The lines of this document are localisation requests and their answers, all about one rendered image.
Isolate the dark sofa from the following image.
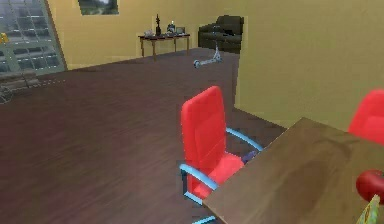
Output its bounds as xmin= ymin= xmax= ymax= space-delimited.
xmin=197 ymin=14 xmax=245 ymax=55

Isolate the red office chair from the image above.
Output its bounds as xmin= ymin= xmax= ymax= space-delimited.
xmin=347 ymin=88 xmax=384 ymax=147
xmin=179 ymin=85 xmax=265 ymax=224

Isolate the grey kick scooter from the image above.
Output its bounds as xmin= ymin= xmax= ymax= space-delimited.
xmin=193 ymin=40 xmax=223 ymax=70

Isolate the brown side table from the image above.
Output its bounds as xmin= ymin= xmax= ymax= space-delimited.
xmin=137 ymin=33 xmax=191 ymax=62

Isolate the black statuette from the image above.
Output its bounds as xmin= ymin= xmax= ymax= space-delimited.
xmin=154 ymin=13 xmax=162 ymax=37

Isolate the brown wooden table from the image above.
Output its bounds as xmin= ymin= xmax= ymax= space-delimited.
xmin=202 ymin=116 xmax=384 ymax=224

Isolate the framed landscape picture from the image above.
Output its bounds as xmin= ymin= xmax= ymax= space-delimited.
xmin=77 ymin=0 xmax=120 ymax=16

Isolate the large grid window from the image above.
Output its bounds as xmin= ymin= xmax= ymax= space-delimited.
xmin=0 ymin=0 xmax=67 ymax=76

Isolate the red apple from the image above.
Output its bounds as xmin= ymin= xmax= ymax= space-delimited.
xmin=355 ymin=169 xmax=384 ymax=205

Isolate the green patterned paper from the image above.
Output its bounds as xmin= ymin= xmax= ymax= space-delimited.
xmin=355 ymin=194 xmax=382 ymax=224

